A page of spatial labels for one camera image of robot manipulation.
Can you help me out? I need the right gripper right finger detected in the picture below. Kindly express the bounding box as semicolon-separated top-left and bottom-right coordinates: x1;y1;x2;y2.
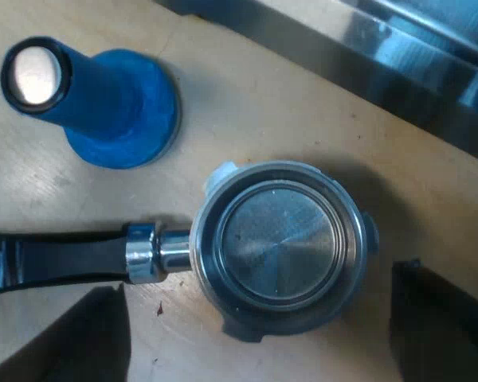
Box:
389;259;478;382

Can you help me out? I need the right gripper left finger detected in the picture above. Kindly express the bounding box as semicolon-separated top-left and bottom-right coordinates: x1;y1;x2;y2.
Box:
0;283;131;382

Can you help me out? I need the bright blue tamper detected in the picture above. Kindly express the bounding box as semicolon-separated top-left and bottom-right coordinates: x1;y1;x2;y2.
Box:
0;36;182;170

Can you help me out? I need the steel espresso machine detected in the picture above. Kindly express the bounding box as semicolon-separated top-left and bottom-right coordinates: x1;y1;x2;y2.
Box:
151;0;478;165

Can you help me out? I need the filter holder with red-ended handle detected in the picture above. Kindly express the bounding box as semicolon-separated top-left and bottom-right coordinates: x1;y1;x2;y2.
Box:
0;159;381;344

